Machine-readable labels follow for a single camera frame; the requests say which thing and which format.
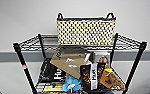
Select brown plush toy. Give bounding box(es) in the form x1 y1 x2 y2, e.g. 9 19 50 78
107 71 127 92

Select white box with picture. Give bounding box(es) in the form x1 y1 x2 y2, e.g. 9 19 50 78
92 51 112 73

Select yellow plush toy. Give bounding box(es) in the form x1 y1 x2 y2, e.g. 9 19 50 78
43 84 64 93

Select black bag white print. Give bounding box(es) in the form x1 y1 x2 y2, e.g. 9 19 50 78
37 57 67 85

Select blue plush toy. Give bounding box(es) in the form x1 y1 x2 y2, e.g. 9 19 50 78
61 74 83 94

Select large brown cardboard box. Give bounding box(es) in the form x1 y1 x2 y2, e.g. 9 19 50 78
49 45 92 80

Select black wire shelf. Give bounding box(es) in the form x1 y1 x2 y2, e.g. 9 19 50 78
12 31 149 94

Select pale woven basket dark spots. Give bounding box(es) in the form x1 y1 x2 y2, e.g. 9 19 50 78
55 11 118 47

